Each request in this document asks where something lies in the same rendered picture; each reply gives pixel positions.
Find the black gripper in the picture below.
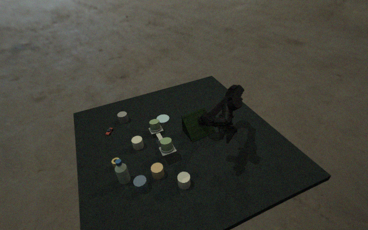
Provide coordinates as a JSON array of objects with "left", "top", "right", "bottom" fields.
[{"left": 213, "top": 111, "right": 237, "bottom": 143}]

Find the beige cylinder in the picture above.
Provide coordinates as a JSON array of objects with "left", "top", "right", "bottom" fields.
[{"left": 131, "top": 135, "right": 144, "bottom": 150}]

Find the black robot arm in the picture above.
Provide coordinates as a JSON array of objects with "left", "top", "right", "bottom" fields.
[{"left": 197, "top": 85, "right": 245, "bottom": 127}]

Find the tan cylinder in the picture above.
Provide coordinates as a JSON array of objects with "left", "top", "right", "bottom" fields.
[{"left": 151, "top": 162, "right": 165, "bottom": 180}]

